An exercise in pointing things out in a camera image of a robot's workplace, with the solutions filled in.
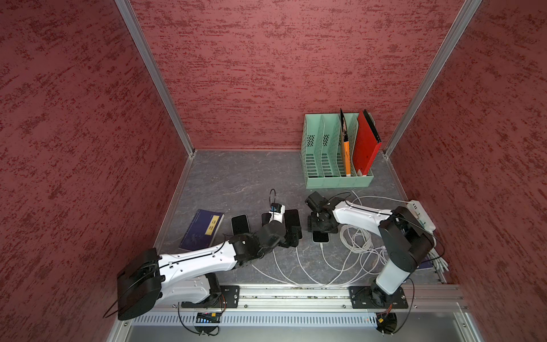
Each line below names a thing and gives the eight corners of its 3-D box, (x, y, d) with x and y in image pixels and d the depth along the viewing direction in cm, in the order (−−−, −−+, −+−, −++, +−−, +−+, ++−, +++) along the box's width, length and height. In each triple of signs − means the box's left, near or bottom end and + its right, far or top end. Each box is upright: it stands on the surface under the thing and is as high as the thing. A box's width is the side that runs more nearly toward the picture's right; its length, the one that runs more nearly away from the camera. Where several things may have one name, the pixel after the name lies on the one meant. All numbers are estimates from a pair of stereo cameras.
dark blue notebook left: (180, 248, 87) (178, 247, 85) (200, 210, 98) (199, 208, 97) (207, 255, 85) (206, 253, 84) (224, 215, 97) (223, 213, 95)
